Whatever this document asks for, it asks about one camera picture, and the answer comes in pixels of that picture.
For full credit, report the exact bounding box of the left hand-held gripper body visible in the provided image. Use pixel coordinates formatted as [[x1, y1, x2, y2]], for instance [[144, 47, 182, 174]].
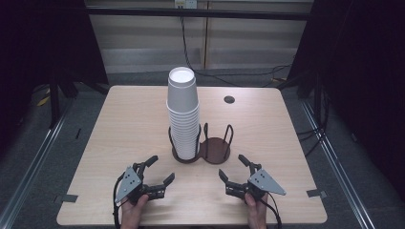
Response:
[[114, 163, 151, 205]]

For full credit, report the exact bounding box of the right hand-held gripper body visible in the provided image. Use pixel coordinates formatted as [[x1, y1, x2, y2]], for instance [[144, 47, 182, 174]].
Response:
[[245, 168, 287, 202]]

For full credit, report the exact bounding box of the dark two-slot cup holder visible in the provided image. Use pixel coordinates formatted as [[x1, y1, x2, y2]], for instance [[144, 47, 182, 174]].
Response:
[[167, 122, 235, 166]]

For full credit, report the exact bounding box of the stack of white paper cups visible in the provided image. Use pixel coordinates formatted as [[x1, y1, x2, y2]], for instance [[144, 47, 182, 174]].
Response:
[[165, 100, 202, 160]]

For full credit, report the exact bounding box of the white disposable cup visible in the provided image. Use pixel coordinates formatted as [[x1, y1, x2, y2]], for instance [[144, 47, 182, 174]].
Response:
[[166, 66, 201, 115]]

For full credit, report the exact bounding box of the person's left hand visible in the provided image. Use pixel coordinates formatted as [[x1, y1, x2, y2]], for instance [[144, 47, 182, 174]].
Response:
[[119, 194, 150, 229]]

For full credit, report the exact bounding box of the person's right hand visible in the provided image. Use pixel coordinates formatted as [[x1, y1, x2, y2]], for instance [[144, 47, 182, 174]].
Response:
[[244, 192, 269, 229]]

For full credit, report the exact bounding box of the grey tape strip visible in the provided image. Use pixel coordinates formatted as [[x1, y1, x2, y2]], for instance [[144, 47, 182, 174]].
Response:
[[306, 188, 329, 198], [53, 193, 79, 204]]

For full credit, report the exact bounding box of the black metal stand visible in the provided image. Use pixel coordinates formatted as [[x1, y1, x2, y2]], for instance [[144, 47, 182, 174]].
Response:
[[48, 80, 62, 130], [312, 72, 323, 130]]

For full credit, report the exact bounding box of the yellow floor tape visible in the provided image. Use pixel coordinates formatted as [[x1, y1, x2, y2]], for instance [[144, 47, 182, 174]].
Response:
[[35, 94, 52, 108]]

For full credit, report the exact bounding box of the black curtain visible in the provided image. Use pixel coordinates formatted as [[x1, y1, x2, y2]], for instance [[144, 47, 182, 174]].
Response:
[[286, 0, 405, 195], [0, 0, 110, 154]]

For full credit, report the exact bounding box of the black horizontal metal bar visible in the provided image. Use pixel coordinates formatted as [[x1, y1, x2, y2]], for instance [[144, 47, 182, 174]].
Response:
[[85, 7, 312, 22]]

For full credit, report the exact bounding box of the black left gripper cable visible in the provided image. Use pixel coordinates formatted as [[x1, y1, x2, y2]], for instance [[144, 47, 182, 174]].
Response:
[[112, 173, 127, 229]]

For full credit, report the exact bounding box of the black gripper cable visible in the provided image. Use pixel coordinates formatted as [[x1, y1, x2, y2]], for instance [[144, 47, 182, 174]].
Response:
[[261, 192, 284, 229], [112, 173, 127, 229]]

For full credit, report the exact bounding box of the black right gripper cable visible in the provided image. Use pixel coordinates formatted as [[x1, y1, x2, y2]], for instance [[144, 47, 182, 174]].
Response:
[[261, 192, 284, 229]]

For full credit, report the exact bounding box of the bundle of black floor cables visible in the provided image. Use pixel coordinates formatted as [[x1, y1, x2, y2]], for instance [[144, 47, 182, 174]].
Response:
[[295, 118, 330, 157]]

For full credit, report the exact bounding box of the aluminium floor rail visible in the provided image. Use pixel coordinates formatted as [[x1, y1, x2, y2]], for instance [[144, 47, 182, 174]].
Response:
[[0, 101, 75, 229], [299, 100, 377, 229]]

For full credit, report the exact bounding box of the black hanging power cable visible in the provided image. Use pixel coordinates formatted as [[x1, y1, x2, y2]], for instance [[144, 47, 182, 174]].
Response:
[[179, 5, 293, 89]]

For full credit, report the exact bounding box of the white wall power outlet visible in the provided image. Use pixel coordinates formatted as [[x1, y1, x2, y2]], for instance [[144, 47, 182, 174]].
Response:
[[174, 0, 198, 10]]

